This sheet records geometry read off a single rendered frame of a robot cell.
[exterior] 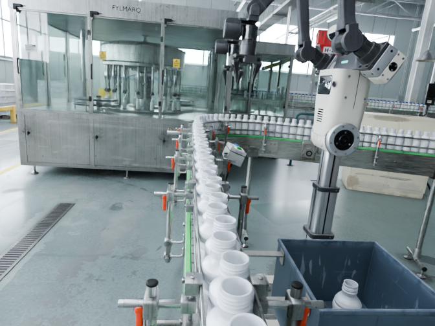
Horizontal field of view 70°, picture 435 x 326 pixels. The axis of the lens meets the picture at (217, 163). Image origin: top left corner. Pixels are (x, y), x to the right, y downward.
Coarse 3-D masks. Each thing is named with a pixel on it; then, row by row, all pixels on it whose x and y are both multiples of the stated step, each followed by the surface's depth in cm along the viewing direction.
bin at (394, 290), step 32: (256, 256) 87; (288, 256) 84; (320, 256) 96; (352, 256) 97; (384, 256) 91; (288, 288) 83; (320, 288) 99; (384, 288) 91; (416, 288) 78; (320, 320) 64; (352, 320) 65; (384, 320) 66; (416, 320) 66
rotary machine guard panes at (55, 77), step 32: (32, 32) 389; (64, 32) 392; (96, 32) 396; (128, 32) 399; (160, 32) 402; (192, 32) 405; (32, 64) 398; (64, 64) 401; (96, 64) 405; (128, 64) 408; (192, 64) 415; (224, 64) 418; (32, 96) 407; (64, 96) 411; (96, 96) 414; (128, 96) 418; (192, 96) 425; (224, 96) 429
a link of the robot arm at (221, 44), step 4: (216, 40) 156; (220, 40) 156; (224, 40) 156; (228, 40) 156; (232, 40) 155; (236, 40) 155; (216, 44) 156; (220, 44) 156; (224, 44) 156; (216, 48) 156; (220, 48) 156; (224, 48) 156; (216, 52) 158; (220, 52) 157; (224, 52) 158
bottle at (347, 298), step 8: (344, 280) 83; (352, 280) 84; (344, 288) 82; (352, 288) 81; (336, 296) 84; (344, 296) 82; (352, 296) 81; (336, 304) 83; (344, 304) 81; (352, 304) 81; (360, 304) 82
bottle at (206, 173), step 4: (204, 172) 78; (208, 172) 81; (212, 172) 81; (204, 176) 79; (208, 176) 78; (204, 180) 79; (200, 184) 80; (204, 184) 79; (196, 188) 81; (200, 188) 79; (200, 192) 79; (200, 196) 79; (200, 200) 79
